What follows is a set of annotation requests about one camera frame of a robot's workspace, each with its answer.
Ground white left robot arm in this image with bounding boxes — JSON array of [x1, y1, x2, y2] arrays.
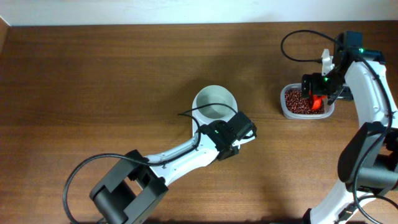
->
[[90, 111, 257, 224]]

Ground clear plastic container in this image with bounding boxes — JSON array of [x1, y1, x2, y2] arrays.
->
[[280, 83, 335, 119]]

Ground red adzuki beans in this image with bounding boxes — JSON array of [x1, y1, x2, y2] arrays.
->
[[284, 90, 325, 114]]

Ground grey round bowl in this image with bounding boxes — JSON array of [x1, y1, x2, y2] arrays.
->
[[192, 85, 238, 124]]

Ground red measuring scoop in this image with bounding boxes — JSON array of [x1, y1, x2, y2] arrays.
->
[[310, 92, 326, 111]]

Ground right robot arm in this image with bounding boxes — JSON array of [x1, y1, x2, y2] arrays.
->
[[302, 31, 397, 223]]

